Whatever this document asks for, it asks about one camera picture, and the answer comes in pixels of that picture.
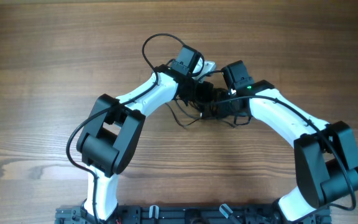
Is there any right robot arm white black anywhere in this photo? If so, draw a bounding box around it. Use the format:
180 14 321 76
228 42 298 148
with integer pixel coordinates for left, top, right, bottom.
218 60 358 223

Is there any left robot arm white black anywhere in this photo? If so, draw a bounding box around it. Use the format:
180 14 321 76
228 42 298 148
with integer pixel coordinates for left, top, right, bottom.
73 45 216 223

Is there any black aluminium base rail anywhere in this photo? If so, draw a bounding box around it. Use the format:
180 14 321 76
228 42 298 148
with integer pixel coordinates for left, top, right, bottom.
55 204 332 224

